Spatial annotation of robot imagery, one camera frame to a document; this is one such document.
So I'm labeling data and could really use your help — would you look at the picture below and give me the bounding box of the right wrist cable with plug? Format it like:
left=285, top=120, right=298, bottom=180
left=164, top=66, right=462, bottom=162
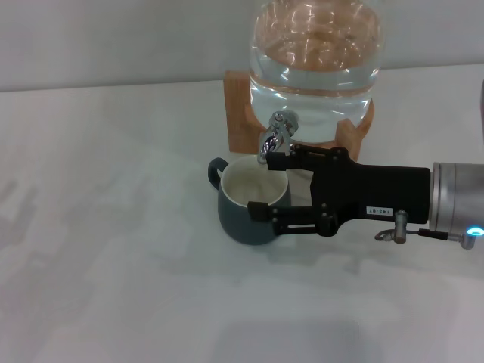
left=374, top=210, right=467, bottom=244

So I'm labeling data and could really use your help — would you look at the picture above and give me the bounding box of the glass water dispenser jar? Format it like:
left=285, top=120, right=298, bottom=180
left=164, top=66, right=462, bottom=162
left=247, top=0, right=382, bottom=147

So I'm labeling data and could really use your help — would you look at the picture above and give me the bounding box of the wooden dispenser stand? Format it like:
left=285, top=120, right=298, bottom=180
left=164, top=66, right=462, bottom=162
left=223, top=70, right=375, bottom=160

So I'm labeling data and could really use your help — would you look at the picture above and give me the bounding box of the dark ceramic mug white inside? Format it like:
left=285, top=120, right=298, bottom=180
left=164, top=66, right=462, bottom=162
left=206, top=155, right=293, bottom=246

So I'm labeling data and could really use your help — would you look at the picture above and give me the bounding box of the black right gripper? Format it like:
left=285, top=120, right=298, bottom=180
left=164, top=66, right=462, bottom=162
left=247, top=144, right=434, bottom=237

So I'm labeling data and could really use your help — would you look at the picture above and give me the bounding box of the chrome faucet with lever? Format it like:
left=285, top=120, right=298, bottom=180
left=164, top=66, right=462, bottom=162
left=256, top=110, right=300, bottom=164

